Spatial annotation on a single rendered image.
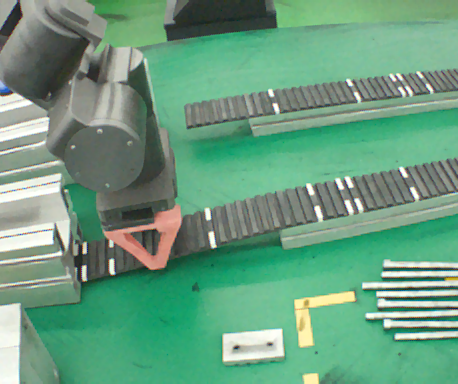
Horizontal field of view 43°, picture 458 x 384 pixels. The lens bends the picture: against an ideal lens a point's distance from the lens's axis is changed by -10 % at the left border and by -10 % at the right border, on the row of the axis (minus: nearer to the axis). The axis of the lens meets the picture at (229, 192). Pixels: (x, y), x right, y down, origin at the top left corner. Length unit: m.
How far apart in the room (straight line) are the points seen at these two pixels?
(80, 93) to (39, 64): 0.05
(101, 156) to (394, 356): 0.28
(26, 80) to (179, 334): 0.25
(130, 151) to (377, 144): 0.38
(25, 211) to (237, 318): 0.23
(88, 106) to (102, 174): 0.05
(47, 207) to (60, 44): 0.21
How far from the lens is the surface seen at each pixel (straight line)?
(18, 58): 0.48
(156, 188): 0.52
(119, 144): 0.42
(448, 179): 0.64
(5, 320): 0.49
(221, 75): 0.89
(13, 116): 0.79
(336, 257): 0.60
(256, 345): 0.53
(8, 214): 0.63
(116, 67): 0.48
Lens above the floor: 1.21
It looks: 39 degrees down
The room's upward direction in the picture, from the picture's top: 9 degrees counter-clockwise
